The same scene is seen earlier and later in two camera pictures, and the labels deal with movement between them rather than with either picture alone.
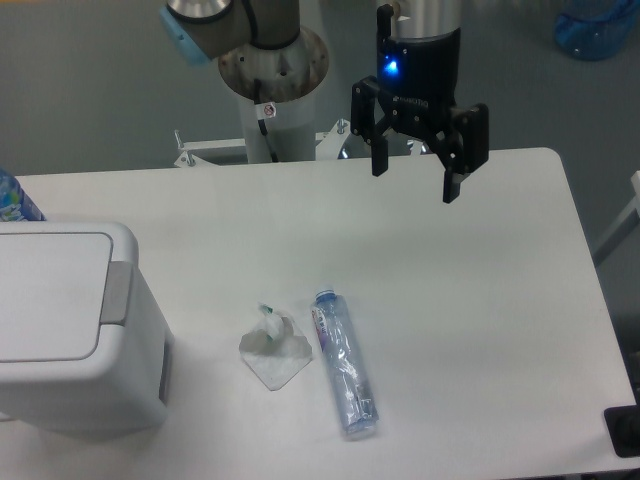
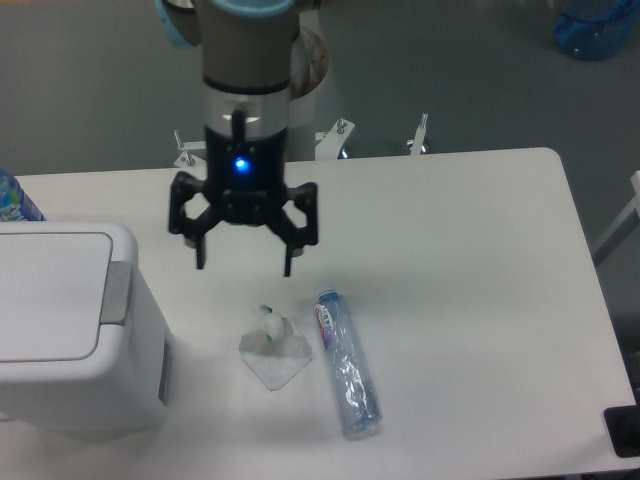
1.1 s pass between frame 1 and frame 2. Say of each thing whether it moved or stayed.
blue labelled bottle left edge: stayed
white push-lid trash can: stayed
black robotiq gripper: moved
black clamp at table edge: stayed
